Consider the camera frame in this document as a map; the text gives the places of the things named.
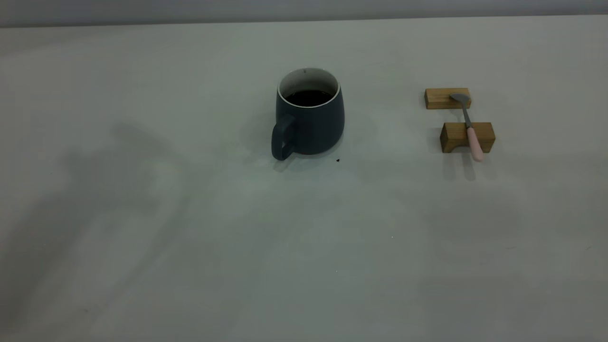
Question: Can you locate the dark grey ceramic mug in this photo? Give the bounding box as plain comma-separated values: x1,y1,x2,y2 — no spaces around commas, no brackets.
271,67,345,161

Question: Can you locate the pink handled metal spoon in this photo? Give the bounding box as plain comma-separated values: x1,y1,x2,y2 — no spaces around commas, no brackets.
450,93,485,162

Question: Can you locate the flat rectangular wooden block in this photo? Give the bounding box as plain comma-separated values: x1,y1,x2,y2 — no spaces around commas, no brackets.
424,88,472,110

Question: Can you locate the arched wooden block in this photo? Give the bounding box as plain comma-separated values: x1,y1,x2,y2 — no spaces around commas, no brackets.
440,122,496,154

